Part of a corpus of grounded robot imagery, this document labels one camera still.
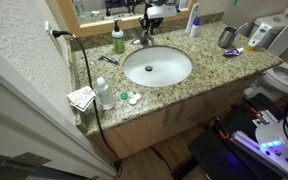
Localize black power cable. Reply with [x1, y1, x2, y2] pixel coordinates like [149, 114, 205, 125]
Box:
[51, 29, 123, 178]

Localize chrome sink faucet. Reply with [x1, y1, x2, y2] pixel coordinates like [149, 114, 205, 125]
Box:
[132, 29, 154, 46]

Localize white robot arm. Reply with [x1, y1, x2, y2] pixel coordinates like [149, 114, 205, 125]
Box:
[231, 13, 288, 176]

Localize tall white blue tube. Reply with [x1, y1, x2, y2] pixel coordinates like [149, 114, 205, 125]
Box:
[185, 3, 199, 33]

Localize small white bottle blue cap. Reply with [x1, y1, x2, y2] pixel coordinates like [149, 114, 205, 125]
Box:
[189, 18, 200, 38]

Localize white paper packet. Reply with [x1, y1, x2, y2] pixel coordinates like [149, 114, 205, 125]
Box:
[66, 86, 96, 112]

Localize blue razor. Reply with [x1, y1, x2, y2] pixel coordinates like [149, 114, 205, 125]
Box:
[98, 55, 119, 65]

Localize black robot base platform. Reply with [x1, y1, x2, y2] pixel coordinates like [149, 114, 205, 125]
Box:
[189, 95, 288, 180]

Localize white wall outlet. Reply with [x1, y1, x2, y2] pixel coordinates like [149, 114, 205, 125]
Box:
[45, 21, 63, 58]

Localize white lotion tube orange cap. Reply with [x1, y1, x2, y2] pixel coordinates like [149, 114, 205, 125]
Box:
[245, 23, 272, 51]

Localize clear plastic water bottle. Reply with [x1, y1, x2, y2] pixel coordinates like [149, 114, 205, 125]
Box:
[95, 77, 115, 110]

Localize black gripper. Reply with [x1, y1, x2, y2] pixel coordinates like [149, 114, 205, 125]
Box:
[138, 4, 163, 35]

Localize contact lens case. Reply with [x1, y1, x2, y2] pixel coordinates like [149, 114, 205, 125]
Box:
[120, 92, 142, 105]

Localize purple toothpaste tube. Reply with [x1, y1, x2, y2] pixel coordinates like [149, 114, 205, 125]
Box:
[224, 47, 244, 57]

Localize wood framed mirror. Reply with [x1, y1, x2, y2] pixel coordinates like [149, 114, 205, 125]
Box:
[55, 0, 198, 38]

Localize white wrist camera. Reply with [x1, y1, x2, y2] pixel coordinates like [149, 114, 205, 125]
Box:
[146, 6, 177, 19]

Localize white oval sink basin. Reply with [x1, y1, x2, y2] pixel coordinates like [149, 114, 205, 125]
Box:
[123, 46, 192, 87]

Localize toothbrush in cup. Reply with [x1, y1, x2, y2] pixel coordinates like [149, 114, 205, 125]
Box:
[234, 22, 249, 34]

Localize wooden vanity cabinet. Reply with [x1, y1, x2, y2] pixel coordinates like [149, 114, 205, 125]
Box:
[78, 68, 263, 158]

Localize grey metal cup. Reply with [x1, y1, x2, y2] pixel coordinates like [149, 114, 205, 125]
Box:
[218, 27, 237, 48]

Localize green soap pump bottle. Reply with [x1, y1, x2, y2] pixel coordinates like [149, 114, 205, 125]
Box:
[111, 21, 125, 53]

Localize white toilet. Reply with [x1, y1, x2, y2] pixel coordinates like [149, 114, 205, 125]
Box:
[243, 0, 288, 103]

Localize white door frame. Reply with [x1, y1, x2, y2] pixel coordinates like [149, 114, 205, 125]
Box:
[0, 43, 118, 180]

